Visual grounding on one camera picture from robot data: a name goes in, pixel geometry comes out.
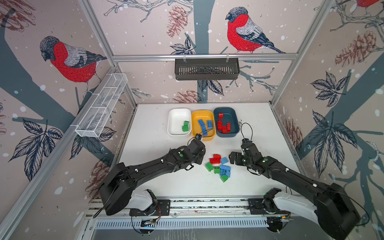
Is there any dark teal plastic bin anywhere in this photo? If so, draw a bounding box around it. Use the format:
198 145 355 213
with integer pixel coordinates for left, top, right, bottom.
214 107 240 138

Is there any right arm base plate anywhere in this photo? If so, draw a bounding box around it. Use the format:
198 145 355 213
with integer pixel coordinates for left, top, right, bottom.
248 198 290 215

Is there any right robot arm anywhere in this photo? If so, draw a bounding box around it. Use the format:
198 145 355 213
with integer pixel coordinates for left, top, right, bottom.
229 139 361 240

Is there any blue lego brick cluster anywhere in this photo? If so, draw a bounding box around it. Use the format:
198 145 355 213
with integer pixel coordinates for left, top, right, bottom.
220 165 231 178

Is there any aluminium front rail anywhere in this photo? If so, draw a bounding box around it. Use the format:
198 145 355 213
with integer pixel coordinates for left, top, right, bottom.
85 194 335 218

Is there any black wire shelf basket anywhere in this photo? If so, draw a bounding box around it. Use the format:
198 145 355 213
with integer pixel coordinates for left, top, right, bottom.
175 58 240 81

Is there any green lego brick front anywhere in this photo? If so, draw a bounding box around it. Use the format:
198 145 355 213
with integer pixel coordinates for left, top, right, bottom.
205 163 214 172

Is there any red long lego brick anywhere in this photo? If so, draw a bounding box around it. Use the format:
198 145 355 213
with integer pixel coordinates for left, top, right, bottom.
221 123 231 134

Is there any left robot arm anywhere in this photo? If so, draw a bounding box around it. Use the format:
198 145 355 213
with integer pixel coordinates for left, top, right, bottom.
98 138 206 216

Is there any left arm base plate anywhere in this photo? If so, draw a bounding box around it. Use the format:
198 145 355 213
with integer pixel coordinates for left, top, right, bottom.
129 200 171 217

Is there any light blue small lego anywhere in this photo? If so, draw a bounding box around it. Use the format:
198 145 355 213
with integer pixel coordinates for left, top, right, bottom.
221 157 229 165

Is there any yellow plastic bin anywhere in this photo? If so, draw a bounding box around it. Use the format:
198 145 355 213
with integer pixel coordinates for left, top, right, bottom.
192 110 216 142

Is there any white wire mesh basket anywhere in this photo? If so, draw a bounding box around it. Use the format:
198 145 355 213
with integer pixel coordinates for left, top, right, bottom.
75 73 128 138

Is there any red lego brick low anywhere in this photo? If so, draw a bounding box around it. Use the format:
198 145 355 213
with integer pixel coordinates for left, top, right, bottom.
209 154 222 165

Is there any blue long lego brick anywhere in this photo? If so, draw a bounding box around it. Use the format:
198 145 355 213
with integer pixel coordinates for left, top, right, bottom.
202 128 208 136
207 120 213 130
198 119 206 128

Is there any white plastic bin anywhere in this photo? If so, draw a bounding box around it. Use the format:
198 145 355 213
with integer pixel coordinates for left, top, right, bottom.
167 108 192 137

